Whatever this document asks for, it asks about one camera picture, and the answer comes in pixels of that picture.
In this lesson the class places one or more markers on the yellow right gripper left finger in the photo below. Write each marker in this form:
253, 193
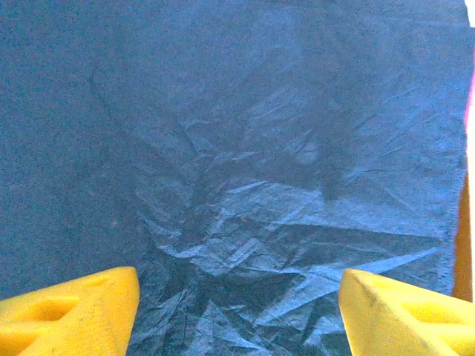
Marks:
63, 319

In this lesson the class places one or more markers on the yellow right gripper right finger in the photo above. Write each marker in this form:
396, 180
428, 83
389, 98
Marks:
412, 319

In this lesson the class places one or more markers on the blue paper napkin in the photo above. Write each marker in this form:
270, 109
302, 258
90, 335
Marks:
222, 148

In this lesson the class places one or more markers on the orange paper napkin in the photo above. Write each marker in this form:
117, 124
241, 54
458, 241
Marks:
464, 241

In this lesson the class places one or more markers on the pink paper napkin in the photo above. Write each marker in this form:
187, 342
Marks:
471, 104

